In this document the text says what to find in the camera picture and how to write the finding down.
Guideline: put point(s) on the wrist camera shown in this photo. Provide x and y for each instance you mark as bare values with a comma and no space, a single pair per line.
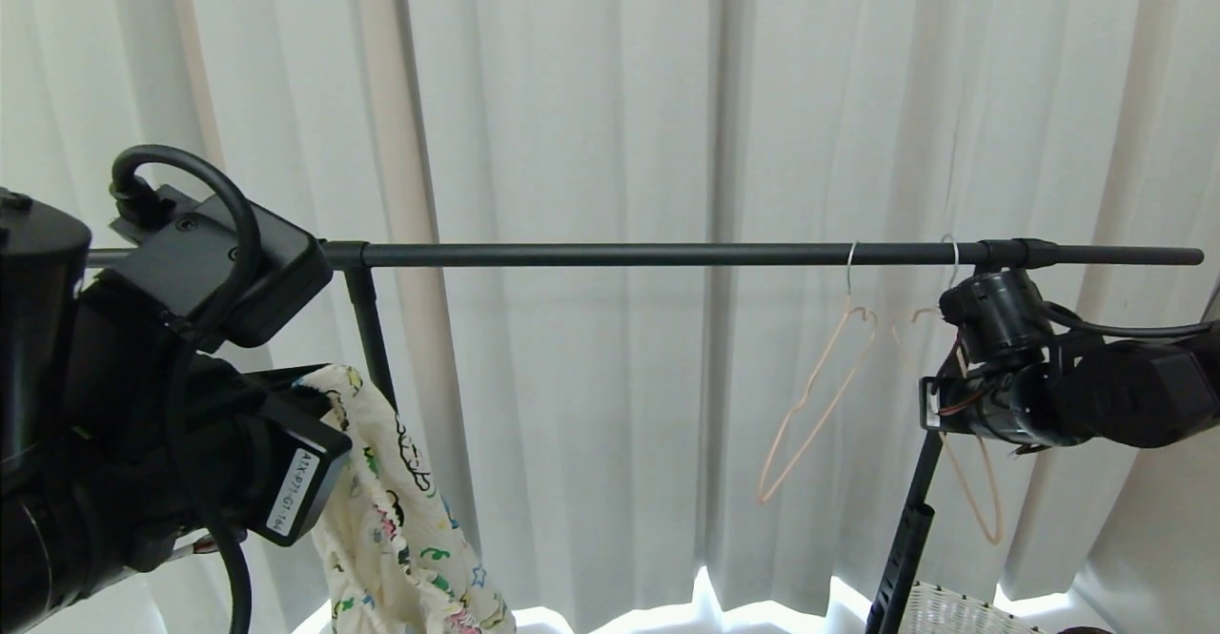
248,272
996,319

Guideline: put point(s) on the pink clothes hanger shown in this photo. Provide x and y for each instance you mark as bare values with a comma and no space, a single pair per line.
991,524
818,413

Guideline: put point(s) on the white laundry basket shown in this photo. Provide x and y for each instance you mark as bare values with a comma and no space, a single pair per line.
963,613

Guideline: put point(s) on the cream printed garment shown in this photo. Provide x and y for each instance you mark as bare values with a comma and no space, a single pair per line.
400,520

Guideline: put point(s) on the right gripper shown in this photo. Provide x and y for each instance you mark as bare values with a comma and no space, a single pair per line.
1020,415

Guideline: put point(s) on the black clothes rack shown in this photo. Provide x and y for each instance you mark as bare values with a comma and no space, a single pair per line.
620,255

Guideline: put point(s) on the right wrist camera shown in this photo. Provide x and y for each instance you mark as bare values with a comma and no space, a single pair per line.
996,319

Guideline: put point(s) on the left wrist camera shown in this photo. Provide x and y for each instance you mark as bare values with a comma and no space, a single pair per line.
248,272

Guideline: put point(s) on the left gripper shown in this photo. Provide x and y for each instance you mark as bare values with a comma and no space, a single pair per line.
191,462

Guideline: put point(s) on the white curtain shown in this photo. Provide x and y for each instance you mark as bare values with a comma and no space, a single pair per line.
591,91

